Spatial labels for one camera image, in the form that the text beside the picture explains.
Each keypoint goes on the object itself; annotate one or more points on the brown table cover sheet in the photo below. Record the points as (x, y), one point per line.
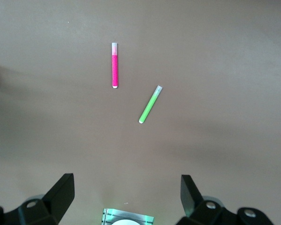
(201, 70)

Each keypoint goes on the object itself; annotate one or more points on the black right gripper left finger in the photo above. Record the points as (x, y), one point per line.
(48, 206)

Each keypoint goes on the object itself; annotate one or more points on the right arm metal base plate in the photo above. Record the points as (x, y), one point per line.
(107, 214)

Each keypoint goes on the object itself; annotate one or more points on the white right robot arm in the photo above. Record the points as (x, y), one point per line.
(126, 222)

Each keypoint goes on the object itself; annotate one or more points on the pink highlighter pen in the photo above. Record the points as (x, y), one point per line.
(115, 68)

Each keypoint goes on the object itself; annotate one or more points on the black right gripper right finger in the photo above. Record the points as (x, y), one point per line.
(201, 211)

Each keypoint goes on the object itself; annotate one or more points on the green highlighter pen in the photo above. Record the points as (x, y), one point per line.
(150, 105)

